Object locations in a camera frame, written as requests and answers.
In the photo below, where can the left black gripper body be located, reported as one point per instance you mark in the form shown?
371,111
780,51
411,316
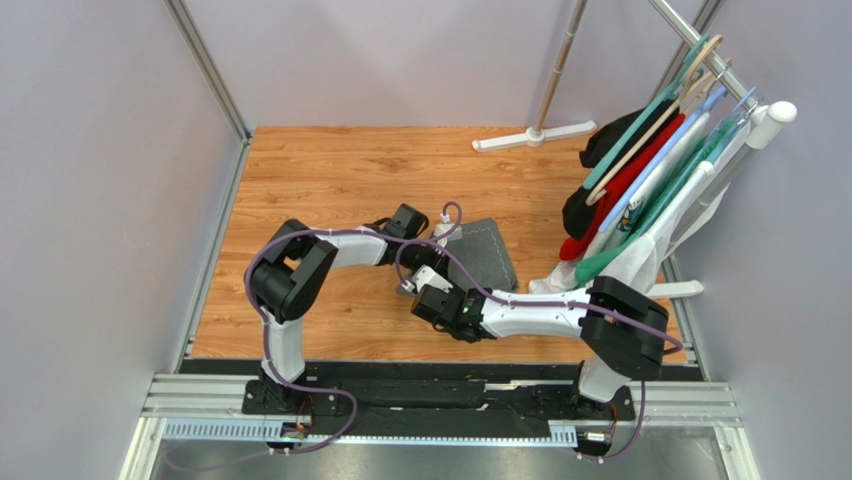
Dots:
415,257

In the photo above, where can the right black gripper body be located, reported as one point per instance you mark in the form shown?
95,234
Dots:
422,304

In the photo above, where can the grey felt napkin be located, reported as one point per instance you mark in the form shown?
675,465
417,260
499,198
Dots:
480,257

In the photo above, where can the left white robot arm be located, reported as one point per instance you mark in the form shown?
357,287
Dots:
284,279

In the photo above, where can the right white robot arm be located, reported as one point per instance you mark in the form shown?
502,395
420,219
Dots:
625,329

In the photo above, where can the black garment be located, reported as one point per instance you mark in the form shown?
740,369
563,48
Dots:
577,216

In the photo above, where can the wooden hanger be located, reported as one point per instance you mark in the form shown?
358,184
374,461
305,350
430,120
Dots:
693,77

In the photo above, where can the white garment with green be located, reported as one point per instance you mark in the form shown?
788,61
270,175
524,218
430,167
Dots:
676,214

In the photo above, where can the teal hanger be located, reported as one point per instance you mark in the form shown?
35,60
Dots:
669,93

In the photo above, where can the light blue hanger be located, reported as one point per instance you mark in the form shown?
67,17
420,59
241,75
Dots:
662,164

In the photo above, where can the white clothes rack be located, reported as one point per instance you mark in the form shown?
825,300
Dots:
740,104

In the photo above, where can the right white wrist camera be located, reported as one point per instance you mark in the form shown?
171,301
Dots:
424,276

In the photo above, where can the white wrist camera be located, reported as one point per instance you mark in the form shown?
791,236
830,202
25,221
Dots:
424,276
446,231

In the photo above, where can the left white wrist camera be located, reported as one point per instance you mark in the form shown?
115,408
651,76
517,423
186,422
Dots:
446,231

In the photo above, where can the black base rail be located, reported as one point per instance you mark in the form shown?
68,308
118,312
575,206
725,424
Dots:
450,400

